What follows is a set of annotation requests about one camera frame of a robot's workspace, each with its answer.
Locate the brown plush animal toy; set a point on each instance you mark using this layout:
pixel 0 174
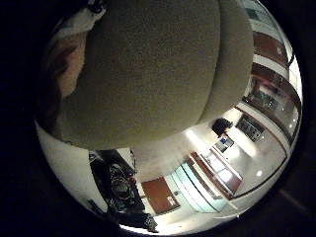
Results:
pixel 62 75

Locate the olive green table cloth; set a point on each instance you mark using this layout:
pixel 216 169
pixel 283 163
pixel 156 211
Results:
pixel 148 72

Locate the black crate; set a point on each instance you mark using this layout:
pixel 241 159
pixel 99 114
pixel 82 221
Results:
pixel 222 127

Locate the brown wooden door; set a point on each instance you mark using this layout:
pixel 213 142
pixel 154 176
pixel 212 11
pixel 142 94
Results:
pixel 160 196

